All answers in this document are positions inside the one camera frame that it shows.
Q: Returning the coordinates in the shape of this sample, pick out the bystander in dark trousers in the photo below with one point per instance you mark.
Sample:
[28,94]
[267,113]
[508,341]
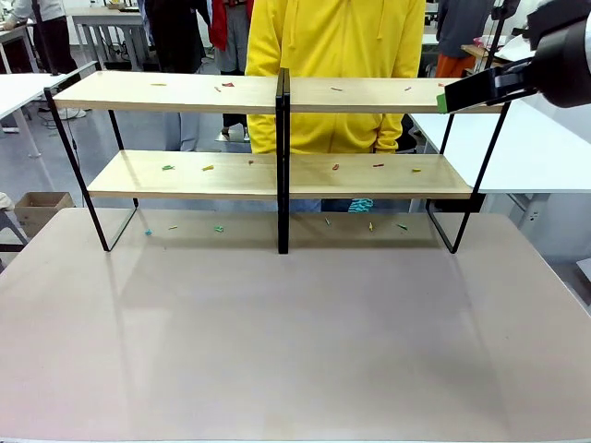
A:
[41,32]

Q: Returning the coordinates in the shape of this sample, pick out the black tripod pole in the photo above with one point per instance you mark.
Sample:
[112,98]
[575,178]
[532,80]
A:
[498,27]

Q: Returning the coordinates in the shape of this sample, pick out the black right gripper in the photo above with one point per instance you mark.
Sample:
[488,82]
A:
[565,64]

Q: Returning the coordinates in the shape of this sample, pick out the wooden shelf unit black frame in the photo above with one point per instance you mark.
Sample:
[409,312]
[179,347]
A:
[369,94]
[184,92]

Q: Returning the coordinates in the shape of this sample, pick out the grey desk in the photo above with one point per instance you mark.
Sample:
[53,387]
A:
[111,27]

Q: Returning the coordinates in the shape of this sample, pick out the teal chenille duster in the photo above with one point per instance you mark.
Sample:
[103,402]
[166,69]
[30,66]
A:
[360,205]

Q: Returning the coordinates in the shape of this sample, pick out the white table grey legs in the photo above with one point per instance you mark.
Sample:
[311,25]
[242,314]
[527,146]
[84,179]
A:
[23,90]

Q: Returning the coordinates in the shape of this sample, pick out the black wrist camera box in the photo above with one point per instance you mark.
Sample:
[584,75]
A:
[558,16]

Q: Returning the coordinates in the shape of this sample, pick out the person's left forearm yellow sleeve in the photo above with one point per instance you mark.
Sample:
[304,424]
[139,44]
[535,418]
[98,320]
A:
[387,134]

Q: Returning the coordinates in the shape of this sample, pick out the person in yellow hoodie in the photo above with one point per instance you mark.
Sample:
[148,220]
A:
[332,41]

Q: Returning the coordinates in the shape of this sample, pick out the white table large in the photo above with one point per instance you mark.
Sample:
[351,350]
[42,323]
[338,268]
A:
[531,152]

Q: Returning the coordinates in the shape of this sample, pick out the bystander in orange trousers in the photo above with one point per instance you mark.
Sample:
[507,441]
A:
[461,37]

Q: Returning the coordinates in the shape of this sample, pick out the red jacket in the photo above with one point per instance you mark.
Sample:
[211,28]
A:
[228,23]

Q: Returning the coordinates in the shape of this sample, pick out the brown cardboard box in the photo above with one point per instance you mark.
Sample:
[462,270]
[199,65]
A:
[44,210]

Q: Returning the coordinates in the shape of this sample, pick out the white paper sheet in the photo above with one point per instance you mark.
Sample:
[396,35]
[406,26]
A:
[515,51]

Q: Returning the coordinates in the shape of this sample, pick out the bystander in black clothes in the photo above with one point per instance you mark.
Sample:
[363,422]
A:
[177,32]

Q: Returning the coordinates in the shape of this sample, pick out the black office chair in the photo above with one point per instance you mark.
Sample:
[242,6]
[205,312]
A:
[413,134]

